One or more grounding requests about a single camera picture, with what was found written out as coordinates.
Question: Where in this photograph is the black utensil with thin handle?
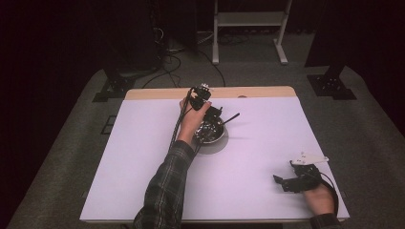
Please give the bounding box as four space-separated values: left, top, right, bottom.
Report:
221 112 241 126

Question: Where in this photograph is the right hand-held gripper cable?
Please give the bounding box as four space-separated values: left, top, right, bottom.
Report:
299 170 340 218

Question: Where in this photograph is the person's right hand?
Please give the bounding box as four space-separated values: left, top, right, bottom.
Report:
301 183 336 218

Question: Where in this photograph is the shiny metal bowl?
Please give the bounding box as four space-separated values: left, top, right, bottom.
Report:
192 115 226 145

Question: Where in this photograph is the black floor cable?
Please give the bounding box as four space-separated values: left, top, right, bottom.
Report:
195 47 227 88
140 52 183 90

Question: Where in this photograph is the white metal stand frame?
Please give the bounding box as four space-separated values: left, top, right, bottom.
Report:
211 0 293 66

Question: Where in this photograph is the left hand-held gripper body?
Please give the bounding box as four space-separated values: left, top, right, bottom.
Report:
189 82 213 112

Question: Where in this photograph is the dark cabinet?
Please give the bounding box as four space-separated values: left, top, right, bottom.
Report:
118 0 161 73

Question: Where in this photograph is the person's left hand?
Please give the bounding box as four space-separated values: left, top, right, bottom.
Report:
176 97 213 146

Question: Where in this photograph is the black floor bracket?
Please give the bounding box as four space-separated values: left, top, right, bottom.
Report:
100 114 117 135

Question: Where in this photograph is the white table mat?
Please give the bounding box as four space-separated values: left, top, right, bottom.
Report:
79 95 351 223

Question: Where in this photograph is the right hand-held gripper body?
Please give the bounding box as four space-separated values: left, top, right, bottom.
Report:
286 151 330 194

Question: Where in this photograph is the black stand base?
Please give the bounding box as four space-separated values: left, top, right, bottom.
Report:
92 67 138 104
306 64 358 101

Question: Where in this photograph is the wooden table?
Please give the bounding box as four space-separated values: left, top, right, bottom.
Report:
79 85 351 229

